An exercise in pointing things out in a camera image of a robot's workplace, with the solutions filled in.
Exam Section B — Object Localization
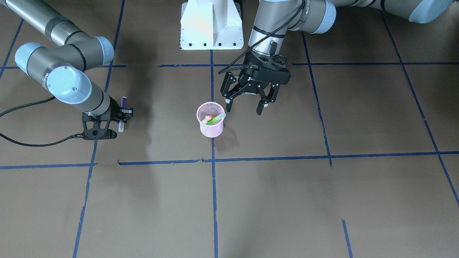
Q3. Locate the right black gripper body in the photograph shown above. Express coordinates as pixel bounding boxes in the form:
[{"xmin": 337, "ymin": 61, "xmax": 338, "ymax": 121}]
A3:
[{"xmin": 108, "ymin": 97, "xmax": 123, "ymax": 122}]

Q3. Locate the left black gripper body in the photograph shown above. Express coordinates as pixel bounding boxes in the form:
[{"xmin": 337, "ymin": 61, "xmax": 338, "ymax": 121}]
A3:
[{"xmin": 239, "ymin": 52, "xmax": 291, "ymax": 94}]

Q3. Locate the purple marker pen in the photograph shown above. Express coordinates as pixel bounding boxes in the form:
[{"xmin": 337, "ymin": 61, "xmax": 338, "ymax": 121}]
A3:
[{"xmin": 118, "ymin": 96, "xmax": 127, "ymax": 133}]

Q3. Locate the green marker pen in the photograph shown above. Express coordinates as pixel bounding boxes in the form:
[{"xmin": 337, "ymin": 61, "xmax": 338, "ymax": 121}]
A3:
[{"xmin": 206, "ymin": 113, "xmax": 226, "ymax": 125}]

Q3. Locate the orange marker pen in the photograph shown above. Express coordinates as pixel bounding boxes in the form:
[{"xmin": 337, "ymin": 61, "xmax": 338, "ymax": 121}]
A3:
[{"xmin": 204, "ymin": 115, "xmax": 215, "ymax": 123}]

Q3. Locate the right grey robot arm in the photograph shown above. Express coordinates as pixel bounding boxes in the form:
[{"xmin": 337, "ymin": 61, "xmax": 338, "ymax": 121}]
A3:
[{"xmin": 1, "ymin": 0, "xmax": 133, "ymax": 123}]

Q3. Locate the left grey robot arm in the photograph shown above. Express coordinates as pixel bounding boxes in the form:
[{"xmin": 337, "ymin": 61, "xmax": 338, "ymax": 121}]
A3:
[{"xmin": 219, "ymin": 0, "xmax": 453, "ymax": 115}]

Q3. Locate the pink mesh pen holder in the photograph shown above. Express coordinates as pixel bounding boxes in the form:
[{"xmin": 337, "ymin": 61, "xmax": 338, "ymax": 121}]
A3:
[{"xmin": 196, "ymin": 102, "xmax": 225, "ymax": 138}]

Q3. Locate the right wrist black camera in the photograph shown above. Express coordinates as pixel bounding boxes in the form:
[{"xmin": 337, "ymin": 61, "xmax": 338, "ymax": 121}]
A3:
[{"xmin": 81, "ymin": 110, "xmax": 117, "ymax": 140}]

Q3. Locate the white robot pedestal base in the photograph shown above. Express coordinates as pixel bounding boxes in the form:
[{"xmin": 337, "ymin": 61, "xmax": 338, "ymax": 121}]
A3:
[{"xmin": 179, "ymin": 0, "xmax": 244, "ymax": 51}]

